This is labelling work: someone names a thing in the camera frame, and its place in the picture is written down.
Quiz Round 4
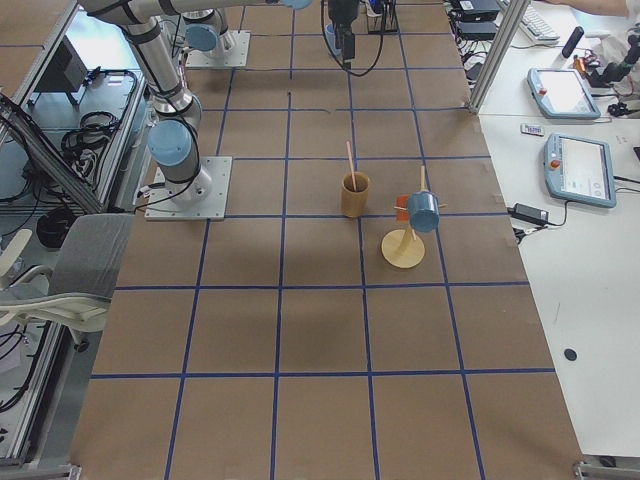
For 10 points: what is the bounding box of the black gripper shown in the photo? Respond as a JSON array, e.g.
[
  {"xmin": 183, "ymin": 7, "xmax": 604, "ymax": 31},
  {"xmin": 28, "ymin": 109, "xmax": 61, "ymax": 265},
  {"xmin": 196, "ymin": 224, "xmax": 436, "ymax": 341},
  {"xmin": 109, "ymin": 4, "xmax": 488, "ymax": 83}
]
[{"xmin": 328, "ymin": 0, "xmax": 359, "ymax": 59}]

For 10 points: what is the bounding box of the light blue cup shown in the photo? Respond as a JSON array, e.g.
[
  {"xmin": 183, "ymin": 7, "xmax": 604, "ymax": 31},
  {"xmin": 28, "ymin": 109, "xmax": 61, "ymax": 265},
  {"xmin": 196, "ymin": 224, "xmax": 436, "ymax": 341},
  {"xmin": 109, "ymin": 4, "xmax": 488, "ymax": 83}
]
[{"xmin": 324, "ymin": 23, "xmax": 340, "ymax": 55}]

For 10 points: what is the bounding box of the pink chopstick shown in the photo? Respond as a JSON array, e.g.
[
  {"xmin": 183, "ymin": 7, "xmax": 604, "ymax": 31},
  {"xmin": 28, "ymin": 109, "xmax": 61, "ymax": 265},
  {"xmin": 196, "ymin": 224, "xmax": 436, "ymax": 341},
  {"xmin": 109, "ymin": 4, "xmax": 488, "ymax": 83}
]
[{"xmin": 345, "ymin": 140, "xmax": 357, "ymax": 193}]

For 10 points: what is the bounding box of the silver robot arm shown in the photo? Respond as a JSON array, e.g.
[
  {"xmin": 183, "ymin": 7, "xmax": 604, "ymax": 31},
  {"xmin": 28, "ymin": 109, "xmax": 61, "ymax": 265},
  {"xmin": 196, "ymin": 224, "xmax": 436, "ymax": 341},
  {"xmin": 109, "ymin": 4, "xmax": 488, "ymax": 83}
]
[
  {"xmin": 80, "ymin": 1, "xmax": 211, "ymax": 209},
  {"xmin": 180, "ymin": 1, "xmax": 360, "ymax": 69}
]

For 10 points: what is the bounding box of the orange cup on stand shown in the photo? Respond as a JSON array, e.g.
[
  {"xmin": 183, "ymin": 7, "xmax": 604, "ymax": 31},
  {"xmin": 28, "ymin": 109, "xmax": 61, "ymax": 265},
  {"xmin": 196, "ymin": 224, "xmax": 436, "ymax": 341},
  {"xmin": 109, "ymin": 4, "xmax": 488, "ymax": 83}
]
[{"xmin": 394, "ymin": 195, "xmax": 409, "ymax": 223}]

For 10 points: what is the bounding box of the dark blue hanging cup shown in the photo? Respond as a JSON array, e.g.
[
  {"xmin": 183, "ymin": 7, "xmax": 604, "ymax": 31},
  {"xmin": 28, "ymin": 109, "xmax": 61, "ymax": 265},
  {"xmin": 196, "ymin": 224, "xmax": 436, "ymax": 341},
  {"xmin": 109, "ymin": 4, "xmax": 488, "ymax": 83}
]
[{"xmin": 407, "ymin": 191, "xmax": 440, "ymax": 233}]

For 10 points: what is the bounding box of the black computer box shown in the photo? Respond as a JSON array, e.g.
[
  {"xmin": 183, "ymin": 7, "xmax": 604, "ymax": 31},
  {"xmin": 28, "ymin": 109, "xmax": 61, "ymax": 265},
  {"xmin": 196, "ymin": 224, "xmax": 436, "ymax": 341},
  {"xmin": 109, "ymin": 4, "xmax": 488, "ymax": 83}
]
[{"xmin": 448, "ymin": 0, "xmax": 500, "ymax": 41}]

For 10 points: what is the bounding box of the bamboo cylinder holder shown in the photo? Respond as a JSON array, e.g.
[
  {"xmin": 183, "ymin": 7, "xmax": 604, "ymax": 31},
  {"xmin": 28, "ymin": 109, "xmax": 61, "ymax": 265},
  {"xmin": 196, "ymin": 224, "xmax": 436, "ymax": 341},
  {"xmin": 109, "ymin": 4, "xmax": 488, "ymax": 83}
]
[{"xmin": 341, "ymin": 172, "xmax": 370, "ymax": 218}]

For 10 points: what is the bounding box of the white keyboard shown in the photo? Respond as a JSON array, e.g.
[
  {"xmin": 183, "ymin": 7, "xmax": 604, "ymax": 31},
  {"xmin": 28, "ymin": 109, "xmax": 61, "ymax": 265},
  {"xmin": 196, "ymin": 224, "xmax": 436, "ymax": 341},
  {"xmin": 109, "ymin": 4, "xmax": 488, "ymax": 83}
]
[{"xmin": 519, "ymin": 4, "xmax": 560, "ymax": 45}]

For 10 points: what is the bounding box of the teach pendant far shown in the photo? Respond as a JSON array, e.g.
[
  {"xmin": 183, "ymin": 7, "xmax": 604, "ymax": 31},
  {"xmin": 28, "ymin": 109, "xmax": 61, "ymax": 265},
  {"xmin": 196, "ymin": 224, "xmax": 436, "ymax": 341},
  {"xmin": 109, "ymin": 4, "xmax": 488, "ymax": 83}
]
[{"xmin": 527, "ymin": 68, "xmax": 601, "ymax": 120}]

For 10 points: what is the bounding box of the teach pendant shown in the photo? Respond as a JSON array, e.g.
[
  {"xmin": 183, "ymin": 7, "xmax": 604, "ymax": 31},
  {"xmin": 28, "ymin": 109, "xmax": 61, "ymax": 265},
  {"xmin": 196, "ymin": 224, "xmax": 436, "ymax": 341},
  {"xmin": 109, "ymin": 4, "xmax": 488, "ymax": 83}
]
[
  {"xmin": 527, "ymin": 68, "xmax": 601, "ymax": 120},
  {"xmin": 543, "ymin": 133, "xmax": 617, "ymax": 208}
]

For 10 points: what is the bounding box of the black power adapter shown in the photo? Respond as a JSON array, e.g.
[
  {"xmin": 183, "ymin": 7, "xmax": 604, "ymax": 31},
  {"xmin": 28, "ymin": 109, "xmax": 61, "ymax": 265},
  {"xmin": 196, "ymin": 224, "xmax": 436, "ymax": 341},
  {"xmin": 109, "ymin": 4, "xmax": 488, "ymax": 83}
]
[{"xmin": 507, "ymin": 203, "xmax": 549, "ymax": 226}]

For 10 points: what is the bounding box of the teach pendant near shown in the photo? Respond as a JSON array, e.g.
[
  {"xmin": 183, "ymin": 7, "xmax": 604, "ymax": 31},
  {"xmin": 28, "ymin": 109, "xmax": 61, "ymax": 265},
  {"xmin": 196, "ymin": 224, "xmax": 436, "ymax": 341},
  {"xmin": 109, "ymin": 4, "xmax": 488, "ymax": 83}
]
[{"xmin": 543, "ymin": 133, "xmax": 617, "ymax": 208}]

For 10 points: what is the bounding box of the grey office chair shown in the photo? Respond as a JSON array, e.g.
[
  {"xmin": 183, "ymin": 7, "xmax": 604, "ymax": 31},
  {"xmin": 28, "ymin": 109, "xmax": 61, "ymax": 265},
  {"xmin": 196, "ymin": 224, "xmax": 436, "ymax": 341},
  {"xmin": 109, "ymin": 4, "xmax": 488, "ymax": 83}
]
[{"xmin": 1, "ymin": 213, "xmax": 134, "ymax": 352}]

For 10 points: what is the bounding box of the black wire cup rack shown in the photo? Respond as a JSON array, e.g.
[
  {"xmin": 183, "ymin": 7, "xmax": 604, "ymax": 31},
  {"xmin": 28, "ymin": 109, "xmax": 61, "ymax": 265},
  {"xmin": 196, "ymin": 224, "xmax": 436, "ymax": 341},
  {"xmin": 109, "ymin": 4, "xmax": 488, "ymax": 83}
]
[{"xmin": 364, "ymin": 0, "xmax": 399, "ymax": 34}]

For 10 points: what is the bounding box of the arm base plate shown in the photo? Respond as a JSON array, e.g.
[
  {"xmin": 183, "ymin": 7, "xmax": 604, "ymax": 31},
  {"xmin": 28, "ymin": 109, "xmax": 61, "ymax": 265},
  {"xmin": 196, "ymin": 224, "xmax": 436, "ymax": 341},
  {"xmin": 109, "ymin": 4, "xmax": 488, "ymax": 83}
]
[
  {"xmin": 185, "ymin": 25, "xmax": 251, "ymax": 70},
  {"xmin": 144, "ymin": 156, "xmax": 233, "ymax": 221}
]

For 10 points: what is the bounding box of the aluminium frame post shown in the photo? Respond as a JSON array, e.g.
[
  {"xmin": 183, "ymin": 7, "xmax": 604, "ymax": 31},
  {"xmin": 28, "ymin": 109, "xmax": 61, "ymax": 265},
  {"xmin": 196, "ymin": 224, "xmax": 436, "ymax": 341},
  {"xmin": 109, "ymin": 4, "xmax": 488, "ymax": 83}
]
[{"xmin": 467, "ymin": 0, "xmax": 529, "ymax": 114}]

